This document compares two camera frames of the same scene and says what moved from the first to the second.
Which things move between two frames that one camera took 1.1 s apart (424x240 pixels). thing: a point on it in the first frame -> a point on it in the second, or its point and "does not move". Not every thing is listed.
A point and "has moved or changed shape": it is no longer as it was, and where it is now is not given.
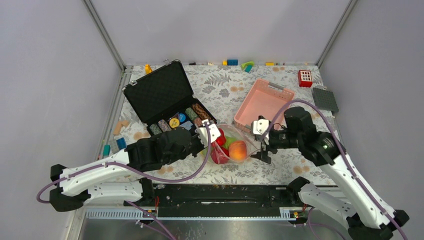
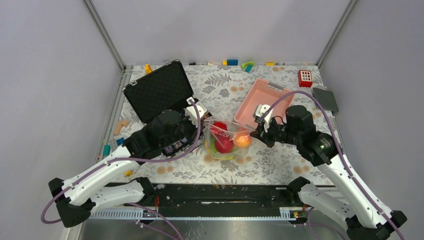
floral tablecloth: [283, 167] does not move
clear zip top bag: [233, 145] has moved or changed shape
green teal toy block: [247, 66] does not move
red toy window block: [305, 78] does not move
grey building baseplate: [325, 99] does not move
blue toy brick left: [121, 143] does not move
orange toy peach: [238, 150] -> [242, 140]
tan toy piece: [122, 122] does not move
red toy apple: [219, 154] -> [223, 144]
